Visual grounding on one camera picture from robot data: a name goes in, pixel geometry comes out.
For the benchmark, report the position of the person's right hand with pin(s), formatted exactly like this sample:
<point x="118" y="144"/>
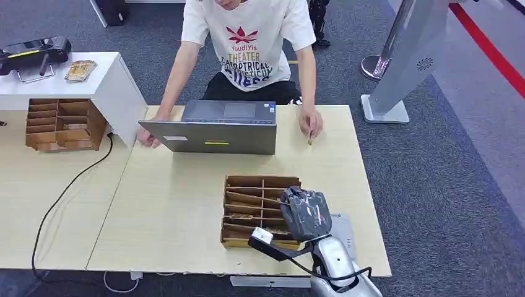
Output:
<point x="145" y="138"/>

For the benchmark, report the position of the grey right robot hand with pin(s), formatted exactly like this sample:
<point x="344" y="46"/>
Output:
<point x="305" y="215"/>

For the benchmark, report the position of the person's left hand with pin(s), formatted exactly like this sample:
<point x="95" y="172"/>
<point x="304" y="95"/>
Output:
<point x="310" y="119"/>

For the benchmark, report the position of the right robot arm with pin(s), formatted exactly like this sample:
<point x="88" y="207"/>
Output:
<point x="338" y="262"/>

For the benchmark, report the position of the printed card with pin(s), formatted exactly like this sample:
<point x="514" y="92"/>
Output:
<point x="279" y="231"/>
<point x="241" y="216"/>

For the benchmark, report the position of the wooden card box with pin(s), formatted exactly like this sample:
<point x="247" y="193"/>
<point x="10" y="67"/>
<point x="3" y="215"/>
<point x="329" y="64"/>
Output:
<point x="250" y="205"/>
<point x="61" y="125"/>

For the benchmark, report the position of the white cabinet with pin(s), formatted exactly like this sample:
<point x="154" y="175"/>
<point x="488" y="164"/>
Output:
<point x="110" y="88"/>

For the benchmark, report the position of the grey desk crossbar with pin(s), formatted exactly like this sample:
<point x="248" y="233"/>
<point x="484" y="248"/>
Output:
<point x="270" y="282"/>

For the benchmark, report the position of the grey laptop with yellow sticker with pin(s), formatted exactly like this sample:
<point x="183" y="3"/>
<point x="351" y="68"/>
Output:
<point x="221" y="137"/>

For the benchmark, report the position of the stack of cards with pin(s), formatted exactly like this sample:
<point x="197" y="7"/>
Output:
<point x="80" y="70"/>

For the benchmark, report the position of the person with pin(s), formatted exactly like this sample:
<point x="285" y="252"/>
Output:
<point x="248" y="45"/>

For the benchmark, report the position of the black robot legs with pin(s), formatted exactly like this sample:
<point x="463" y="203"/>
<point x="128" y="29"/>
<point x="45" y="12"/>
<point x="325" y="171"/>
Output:
<point x="319" y="20"/>

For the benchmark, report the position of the silver kiosk stand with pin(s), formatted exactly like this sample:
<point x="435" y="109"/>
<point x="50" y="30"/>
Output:
<point x="410" y="53"/>

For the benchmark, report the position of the white power adapter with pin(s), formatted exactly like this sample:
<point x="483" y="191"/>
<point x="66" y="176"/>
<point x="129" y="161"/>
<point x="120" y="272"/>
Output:
<point x="136" y="276"/>

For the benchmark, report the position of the black handheld device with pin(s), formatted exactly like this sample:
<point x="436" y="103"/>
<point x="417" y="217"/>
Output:
<point x="35" y="51"/>

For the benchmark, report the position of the red barrier belt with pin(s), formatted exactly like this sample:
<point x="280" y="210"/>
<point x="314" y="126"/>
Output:
<point x="488" y="49"/>

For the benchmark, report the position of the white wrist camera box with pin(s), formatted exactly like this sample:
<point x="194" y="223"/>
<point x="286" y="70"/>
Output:
<point x="262" y="235"/>

